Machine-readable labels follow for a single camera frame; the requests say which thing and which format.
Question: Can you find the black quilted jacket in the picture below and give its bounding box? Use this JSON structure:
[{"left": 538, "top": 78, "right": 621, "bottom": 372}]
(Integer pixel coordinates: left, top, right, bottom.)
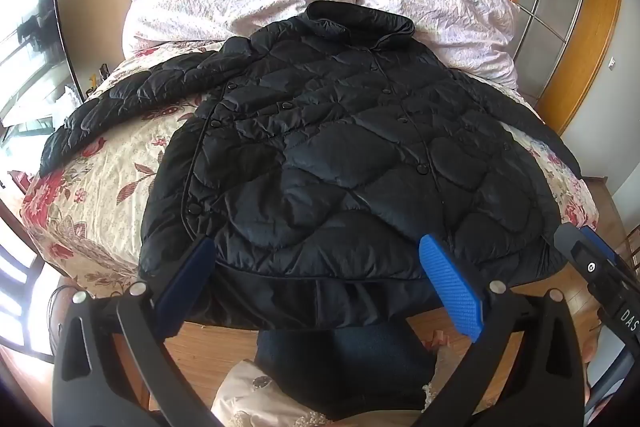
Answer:
[{"left": 39, "top": 1, "right": 583, "bottom": 332}]

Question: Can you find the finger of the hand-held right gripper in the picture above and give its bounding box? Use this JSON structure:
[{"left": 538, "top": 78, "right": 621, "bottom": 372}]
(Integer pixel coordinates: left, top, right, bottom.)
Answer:
[
  {"left": 554, "top": 222, "right": 622, "bottom": 304},
  {"left": 579, "top": 226, "right": 627, "bottom": 280}
]

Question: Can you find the wooden bedside cabinet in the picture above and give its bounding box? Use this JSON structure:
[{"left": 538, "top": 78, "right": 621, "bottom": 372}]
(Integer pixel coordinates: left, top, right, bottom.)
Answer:
[{"left": 582, "top": 176, "right": 633, "bottom": 253}]

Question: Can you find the red floral bed blanket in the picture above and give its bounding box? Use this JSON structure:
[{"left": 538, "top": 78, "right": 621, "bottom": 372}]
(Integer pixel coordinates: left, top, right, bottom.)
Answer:
[{"left": 22, "top": 46, "right": 600, "bottom": 303}]

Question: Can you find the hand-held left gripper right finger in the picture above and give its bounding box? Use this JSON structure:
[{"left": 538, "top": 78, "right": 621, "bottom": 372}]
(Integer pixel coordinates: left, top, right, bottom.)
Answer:
[{"left": 410, "top": 234, "right": 586, "bottom": 427}]

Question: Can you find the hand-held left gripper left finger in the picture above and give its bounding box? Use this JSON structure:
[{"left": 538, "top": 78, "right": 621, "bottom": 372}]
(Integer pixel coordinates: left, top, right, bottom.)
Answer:
[{"left": 51, "top": 234, "right": 221, "bottom": 427}]

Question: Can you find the flat screen television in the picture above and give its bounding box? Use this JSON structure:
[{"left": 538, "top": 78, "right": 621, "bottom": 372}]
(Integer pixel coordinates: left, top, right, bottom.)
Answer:
[{"left": 0, "top": 0, "right": 85, "bottom": 144}]

